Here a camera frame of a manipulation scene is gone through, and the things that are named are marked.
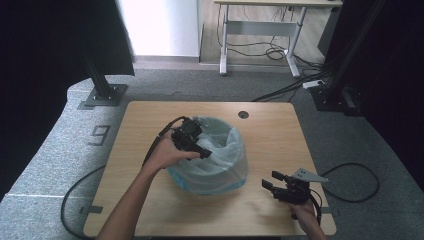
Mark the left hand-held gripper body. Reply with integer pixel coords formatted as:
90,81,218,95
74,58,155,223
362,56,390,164
171,116,204,153

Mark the white desk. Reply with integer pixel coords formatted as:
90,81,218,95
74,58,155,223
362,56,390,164
213,0,344,78

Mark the person's right hand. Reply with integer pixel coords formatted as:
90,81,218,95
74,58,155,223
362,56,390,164
289,199,328,240

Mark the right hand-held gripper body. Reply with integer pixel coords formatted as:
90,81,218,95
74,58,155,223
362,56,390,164
281,168,329,205

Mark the white door panel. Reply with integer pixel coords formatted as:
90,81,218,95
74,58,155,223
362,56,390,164
116,0,201,58

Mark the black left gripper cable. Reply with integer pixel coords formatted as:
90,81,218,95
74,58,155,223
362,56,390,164
60,115,188,240

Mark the white power strip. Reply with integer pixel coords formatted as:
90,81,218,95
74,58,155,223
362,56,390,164
302,79,326,90

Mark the white bag with blue band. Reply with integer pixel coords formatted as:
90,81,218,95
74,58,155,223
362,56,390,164
166,115,249,196

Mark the metal stand with grey base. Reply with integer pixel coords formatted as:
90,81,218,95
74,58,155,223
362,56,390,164
81,49,129,108

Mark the metal stand with black base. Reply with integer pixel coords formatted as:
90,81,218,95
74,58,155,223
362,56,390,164
309,0,388,116

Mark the person's left hand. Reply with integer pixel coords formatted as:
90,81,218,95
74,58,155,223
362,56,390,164
143,129,201,173

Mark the dark curtain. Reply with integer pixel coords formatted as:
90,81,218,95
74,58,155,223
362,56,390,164
324,0,424,184
0,0,136,201

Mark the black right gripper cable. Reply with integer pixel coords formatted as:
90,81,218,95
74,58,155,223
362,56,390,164
308,162,380,225

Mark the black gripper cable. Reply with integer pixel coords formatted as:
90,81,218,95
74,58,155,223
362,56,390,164
60,115,188,240
308,162,380,225

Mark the bundle of black cables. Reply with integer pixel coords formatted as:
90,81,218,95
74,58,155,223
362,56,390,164
216,4,333,102

